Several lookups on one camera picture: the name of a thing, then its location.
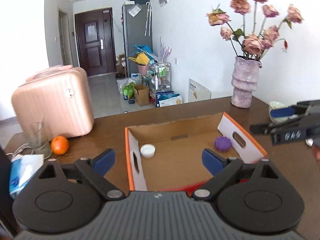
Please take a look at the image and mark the purple jar lid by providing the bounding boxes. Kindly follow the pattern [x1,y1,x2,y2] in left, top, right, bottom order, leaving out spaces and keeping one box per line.
[214,136,232,152]

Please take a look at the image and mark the white jar lid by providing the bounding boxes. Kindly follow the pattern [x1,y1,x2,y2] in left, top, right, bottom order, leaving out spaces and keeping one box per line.
[140,144,156,158]

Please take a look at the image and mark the person right hand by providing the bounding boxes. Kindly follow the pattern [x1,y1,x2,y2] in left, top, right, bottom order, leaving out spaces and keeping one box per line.
[312,145,320,161]

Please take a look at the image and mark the orange fruit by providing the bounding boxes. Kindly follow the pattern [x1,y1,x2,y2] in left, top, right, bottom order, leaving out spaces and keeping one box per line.
[50,135,69,155]

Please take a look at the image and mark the red cardboard pumpkin box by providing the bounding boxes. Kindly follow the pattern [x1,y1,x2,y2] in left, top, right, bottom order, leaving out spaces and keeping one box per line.
[125,113,268,191]

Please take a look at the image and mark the pink glitter vase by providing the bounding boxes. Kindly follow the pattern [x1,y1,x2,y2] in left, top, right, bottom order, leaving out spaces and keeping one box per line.
[231,56,260,109]

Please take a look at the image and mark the clear glass cup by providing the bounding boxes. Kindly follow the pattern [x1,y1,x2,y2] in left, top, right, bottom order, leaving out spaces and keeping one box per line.
[23,122,52,160]

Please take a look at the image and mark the blue tissue pack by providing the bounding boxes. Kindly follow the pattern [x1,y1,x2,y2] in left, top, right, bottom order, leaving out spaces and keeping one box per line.
[9,154,44,199]

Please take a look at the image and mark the dried pink rose bouquet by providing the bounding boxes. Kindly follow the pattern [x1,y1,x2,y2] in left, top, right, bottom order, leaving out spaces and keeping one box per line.
[206,0,304,61]

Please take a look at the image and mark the pink suitcase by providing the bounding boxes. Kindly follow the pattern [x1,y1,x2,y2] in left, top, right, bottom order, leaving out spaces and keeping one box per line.
[11,65,94,140]

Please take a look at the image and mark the white leaning board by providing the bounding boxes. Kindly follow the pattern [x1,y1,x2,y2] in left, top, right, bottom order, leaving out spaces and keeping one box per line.
[188,79,212,102]

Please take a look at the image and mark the blue white package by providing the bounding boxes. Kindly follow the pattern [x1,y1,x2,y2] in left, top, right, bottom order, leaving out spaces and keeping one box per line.
[156,91,183,107]

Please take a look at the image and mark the dark brown door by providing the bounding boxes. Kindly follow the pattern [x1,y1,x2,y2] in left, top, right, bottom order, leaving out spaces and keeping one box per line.
[74,8,116,76]

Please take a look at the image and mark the grey refrigerator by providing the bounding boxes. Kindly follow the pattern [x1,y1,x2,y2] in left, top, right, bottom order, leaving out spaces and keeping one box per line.
[122,0,152,77]

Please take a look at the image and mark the wire storage rack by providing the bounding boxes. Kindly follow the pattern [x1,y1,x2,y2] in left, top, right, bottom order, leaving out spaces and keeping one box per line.
[146,62,172,98]

